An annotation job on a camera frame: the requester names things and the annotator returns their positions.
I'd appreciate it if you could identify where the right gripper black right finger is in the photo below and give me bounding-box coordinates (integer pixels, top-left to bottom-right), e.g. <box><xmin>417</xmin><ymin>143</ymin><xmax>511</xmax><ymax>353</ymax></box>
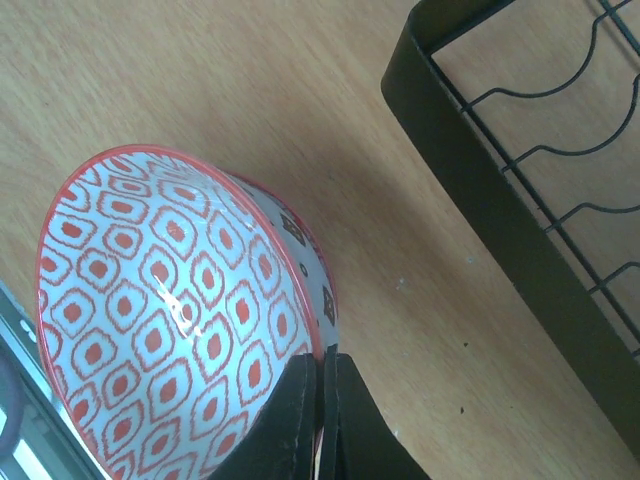
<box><xmin>317</xmin><ymin>345</ymin><xmax>430</xmax><ymax>480</ymax></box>

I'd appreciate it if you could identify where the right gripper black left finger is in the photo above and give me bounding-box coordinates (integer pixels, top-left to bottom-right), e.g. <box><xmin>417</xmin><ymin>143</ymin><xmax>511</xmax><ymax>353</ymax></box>
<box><xmin>210</xmin><ymin>354</ymin><xmax>317</xmax><ymax>480</ymax></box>

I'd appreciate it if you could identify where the red patterned bowl dotted outside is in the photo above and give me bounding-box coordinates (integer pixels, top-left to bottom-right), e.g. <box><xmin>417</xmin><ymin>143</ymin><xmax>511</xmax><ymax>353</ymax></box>
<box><xmin>36</xmin><ymin>145</ymin><xmax>339</xmax><ymax>479</ymax></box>

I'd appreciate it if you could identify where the aluminium front rail frame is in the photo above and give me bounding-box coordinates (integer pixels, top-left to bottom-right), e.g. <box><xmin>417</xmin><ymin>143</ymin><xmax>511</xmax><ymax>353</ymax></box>
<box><xmin>1</xmin><ymin>285</ymin><xmax>109</xmax><ymax>479</ymax></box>

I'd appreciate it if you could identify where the black wire dish rack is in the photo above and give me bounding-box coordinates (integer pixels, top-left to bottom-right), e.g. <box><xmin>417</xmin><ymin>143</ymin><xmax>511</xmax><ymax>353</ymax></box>
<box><xmin>381</xmin><ymin>1</ymin><xmax>639</xmax><ymax>455</ymax></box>

